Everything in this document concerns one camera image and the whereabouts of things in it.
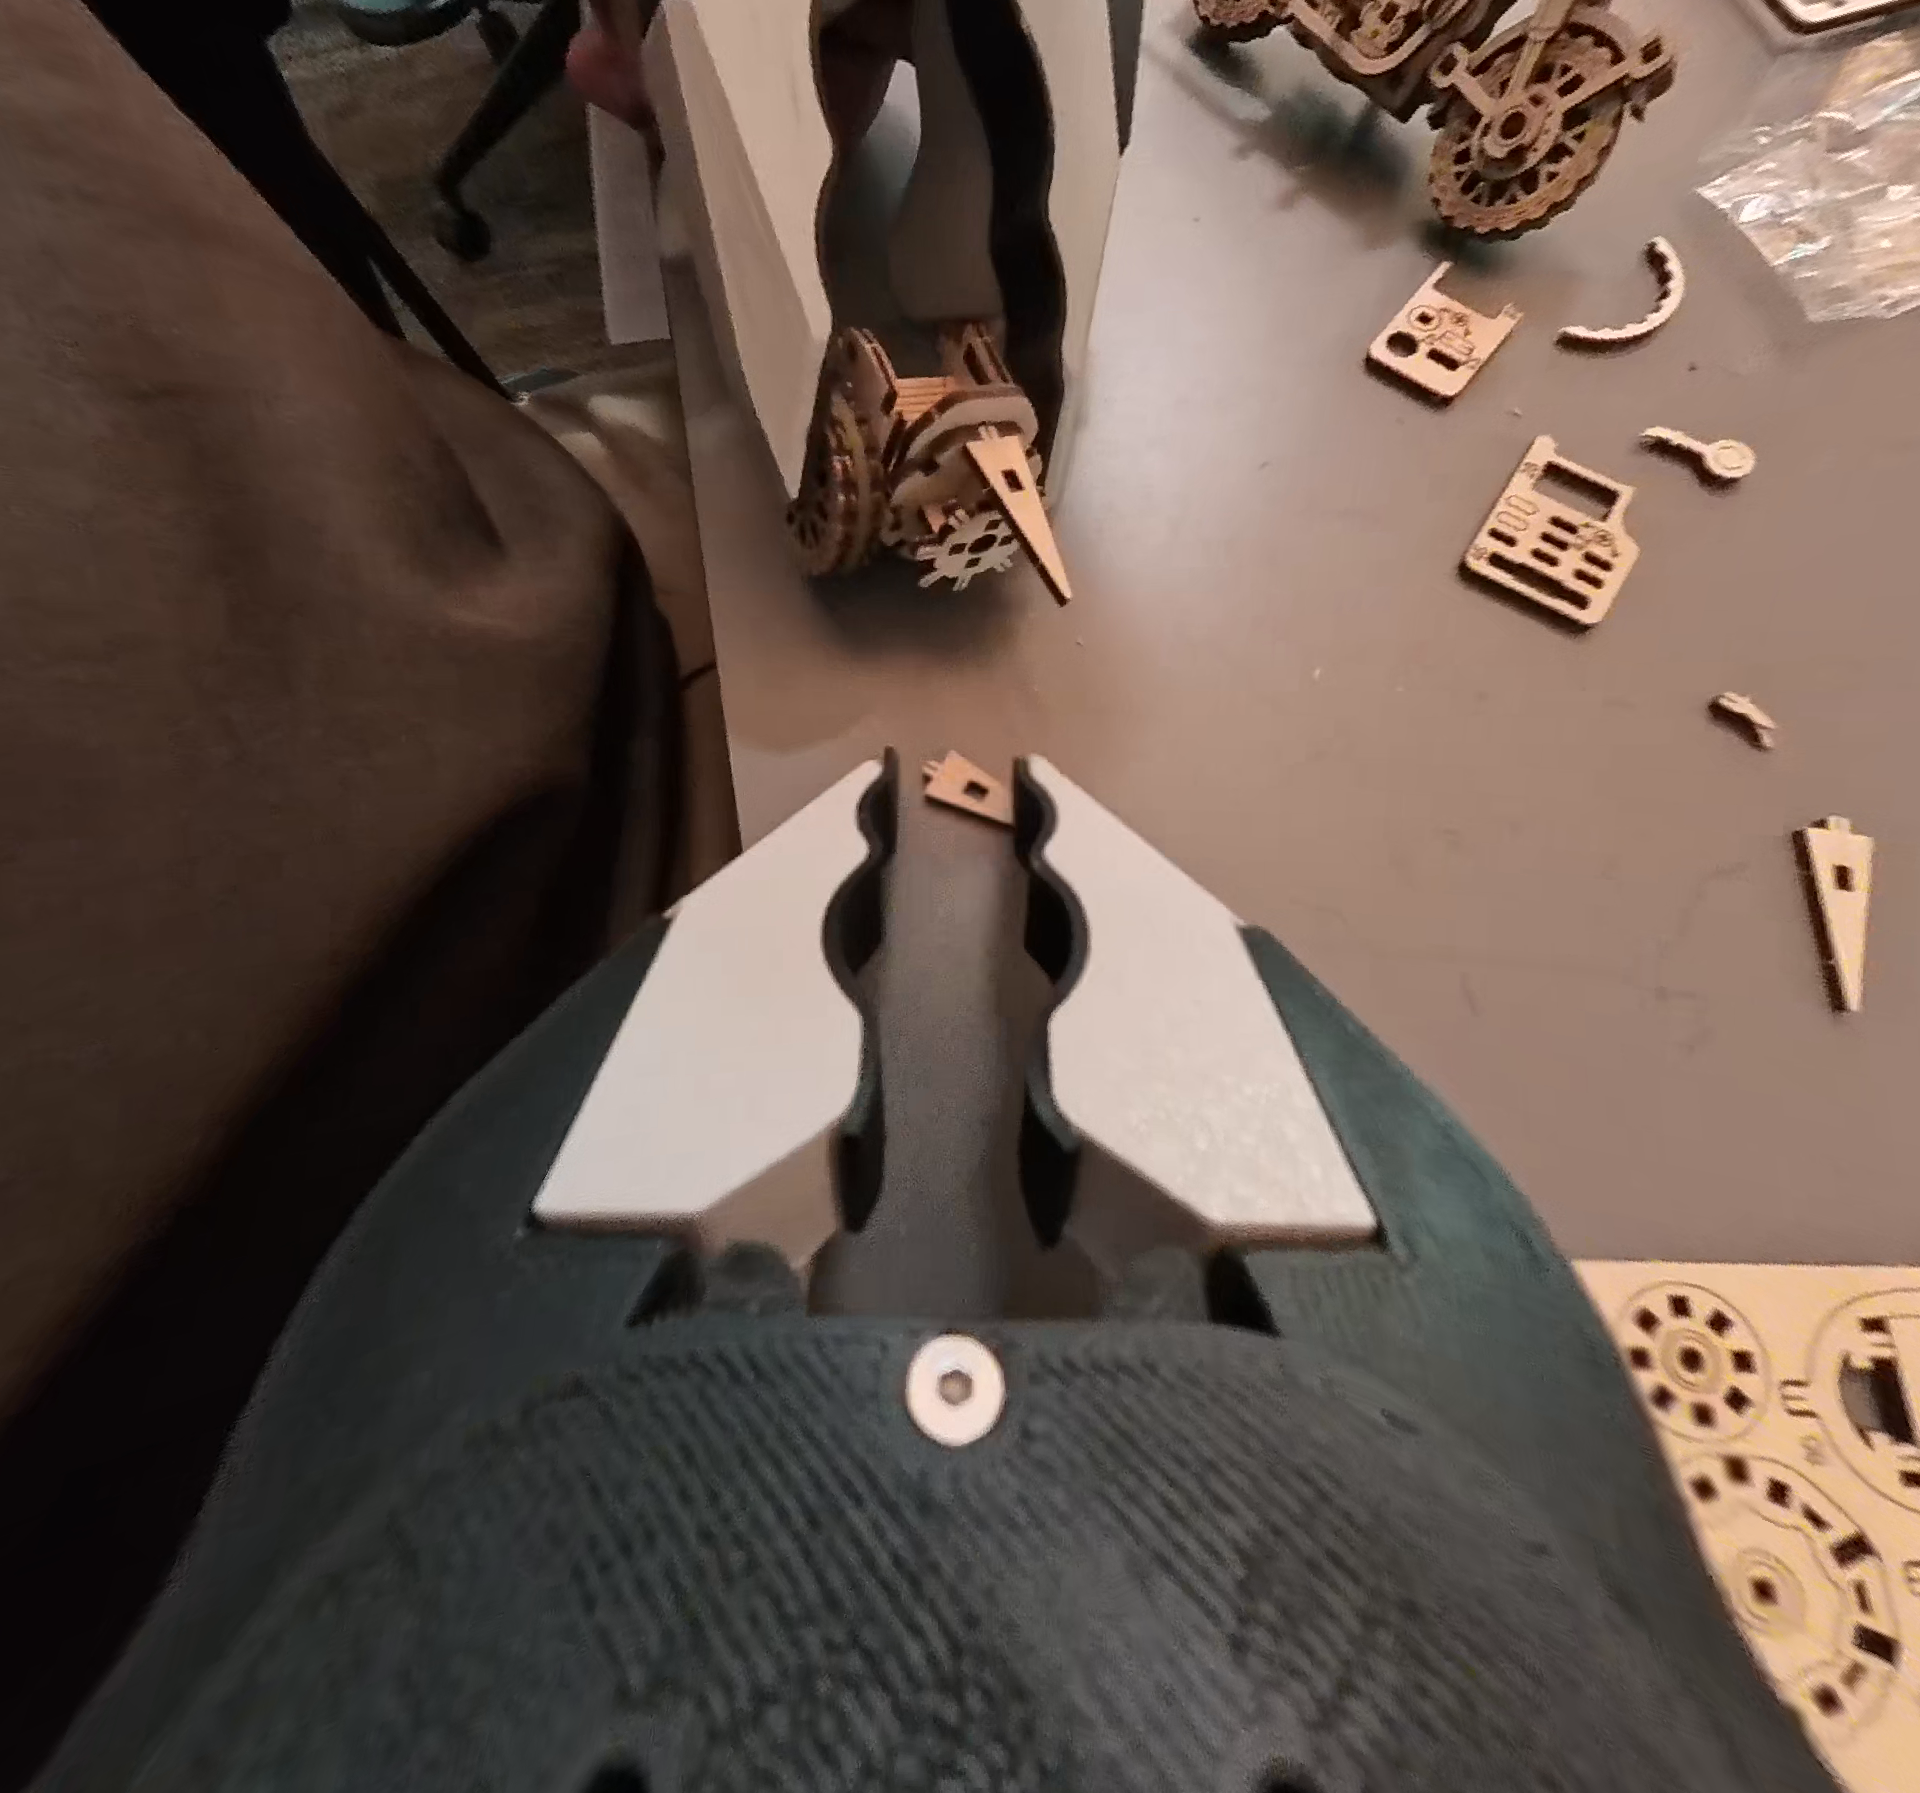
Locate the clear plastic bag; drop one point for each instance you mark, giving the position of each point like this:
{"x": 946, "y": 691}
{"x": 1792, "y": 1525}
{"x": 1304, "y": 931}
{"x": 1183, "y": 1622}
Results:
{"x": 1831, "y": 187}

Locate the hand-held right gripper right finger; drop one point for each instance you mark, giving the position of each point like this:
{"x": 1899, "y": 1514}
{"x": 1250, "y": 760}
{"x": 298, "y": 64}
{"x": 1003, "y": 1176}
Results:
{"x": 1185, "y": 1072}

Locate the person's beige trousers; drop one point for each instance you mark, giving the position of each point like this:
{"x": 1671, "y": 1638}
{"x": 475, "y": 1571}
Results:
{"x": 658, "y": 518}

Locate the pale uncut wooden sheet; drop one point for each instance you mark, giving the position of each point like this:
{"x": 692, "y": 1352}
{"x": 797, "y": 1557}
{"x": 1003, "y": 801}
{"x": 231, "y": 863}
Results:
{"x": 1753, "y": 1524}

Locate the wooden spike piece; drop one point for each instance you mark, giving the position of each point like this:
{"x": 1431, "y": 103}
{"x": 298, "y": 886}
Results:
{"x": 960, "y": 786}
{"x": 1838, "y": 908}

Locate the wooden motorcycle model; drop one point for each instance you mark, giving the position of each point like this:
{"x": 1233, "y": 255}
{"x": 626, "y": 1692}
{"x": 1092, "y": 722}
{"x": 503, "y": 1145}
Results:
{"x": 1395, "y": 8}

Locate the wooden gear assembly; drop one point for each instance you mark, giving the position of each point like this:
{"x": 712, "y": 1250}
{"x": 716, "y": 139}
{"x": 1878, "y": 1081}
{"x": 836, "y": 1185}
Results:
{"x": 915, "y": 414}

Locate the person's left hand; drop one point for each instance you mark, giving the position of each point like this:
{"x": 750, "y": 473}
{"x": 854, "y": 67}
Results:
{"x": 616, "y": 52}

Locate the wooden key-shaped piece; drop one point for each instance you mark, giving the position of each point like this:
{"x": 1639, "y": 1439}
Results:
{"x": 1717, "y": 457}

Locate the grey desk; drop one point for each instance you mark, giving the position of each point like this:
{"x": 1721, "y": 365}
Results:
{"x": 1351, "y": 773}

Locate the wooden toothed arc piece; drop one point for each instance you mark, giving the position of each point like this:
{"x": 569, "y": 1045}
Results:
{"x": 1642, "y": 317}

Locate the tiny wooden piece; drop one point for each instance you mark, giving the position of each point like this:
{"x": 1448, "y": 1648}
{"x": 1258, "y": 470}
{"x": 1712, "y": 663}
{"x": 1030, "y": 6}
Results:
{"x": 1747, "y": 722}

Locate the black metal leg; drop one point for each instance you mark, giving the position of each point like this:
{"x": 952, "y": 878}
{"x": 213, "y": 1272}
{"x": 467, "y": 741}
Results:
{"x": 374, "y": 247}

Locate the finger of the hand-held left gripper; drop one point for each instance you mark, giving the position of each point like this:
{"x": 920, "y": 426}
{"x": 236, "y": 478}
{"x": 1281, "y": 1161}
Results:
{"x": 750, "y": 98}
{"x": 1058, "y": 98}

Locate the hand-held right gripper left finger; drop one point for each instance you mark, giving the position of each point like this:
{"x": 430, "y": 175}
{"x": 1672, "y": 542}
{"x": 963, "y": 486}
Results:
{"x": 719, "y": 1058}

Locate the wooden panel piece with slots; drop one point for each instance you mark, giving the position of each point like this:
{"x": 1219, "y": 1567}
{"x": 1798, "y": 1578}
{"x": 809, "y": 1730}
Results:
{"x": 1545, "y": 549}

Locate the person's brown shirt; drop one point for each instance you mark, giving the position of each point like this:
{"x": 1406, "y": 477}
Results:
{"x": 225, "y": 623}

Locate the wooden panel piece rounded notch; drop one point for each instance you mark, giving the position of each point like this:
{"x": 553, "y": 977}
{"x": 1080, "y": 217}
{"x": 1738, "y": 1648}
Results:
{"x": 1441, "y": 340}

